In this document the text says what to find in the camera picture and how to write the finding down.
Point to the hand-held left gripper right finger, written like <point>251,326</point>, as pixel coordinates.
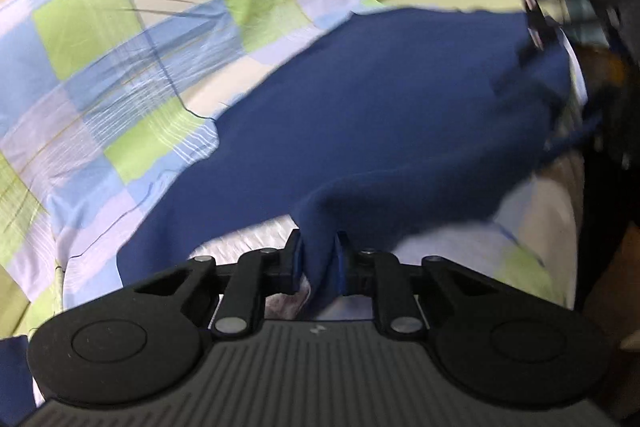
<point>341,259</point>

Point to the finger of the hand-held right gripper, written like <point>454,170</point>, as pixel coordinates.
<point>537,24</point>

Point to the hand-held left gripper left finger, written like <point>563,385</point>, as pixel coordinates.
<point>297,258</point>

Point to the navy blue garment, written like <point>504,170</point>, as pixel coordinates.
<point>380,117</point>

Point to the checked bed sheet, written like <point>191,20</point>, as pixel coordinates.
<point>130,57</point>

